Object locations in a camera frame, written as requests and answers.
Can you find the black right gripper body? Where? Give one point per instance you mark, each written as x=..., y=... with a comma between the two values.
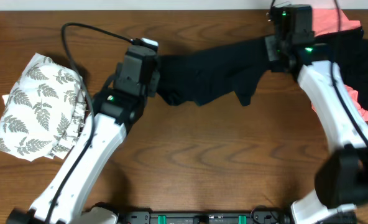
x=276, y=46

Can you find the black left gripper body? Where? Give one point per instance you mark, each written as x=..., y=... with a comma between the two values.
x=150, y=88

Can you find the black garment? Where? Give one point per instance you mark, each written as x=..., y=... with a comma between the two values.
x=208, y=74
x=364, y=71

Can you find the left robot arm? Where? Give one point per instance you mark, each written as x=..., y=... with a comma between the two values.
x=116, y=109

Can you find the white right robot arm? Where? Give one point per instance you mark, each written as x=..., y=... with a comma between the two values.
x=341, y=183

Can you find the coral pink garment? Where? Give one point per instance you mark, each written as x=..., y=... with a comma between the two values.
x=325, y=22

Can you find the black garment in pile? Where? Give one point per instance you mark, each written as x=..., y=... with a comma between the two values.
x=364, y=71

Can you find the white fern-print drawstring bag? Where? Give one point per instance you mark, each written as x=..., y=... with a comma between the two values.
x=44, y=111

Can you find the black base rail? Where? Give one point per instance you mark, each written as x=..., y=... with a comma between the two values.
x=199, y=217

